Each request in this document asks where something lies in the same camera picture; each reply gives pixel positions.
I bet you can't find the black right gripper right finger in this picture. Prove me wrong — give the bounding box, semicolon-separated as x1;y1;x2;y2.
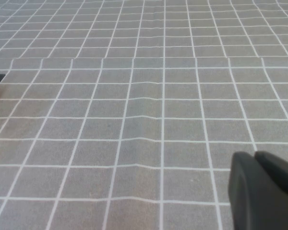
253;150;288;230

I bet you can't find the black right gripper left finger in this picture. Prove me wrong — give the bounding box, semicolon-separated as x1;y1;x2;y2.
228;150;264;230

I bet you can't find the grey white-grid tablecloth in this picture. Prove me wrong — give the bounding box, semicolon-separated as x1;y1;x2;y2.
0;0;288;230

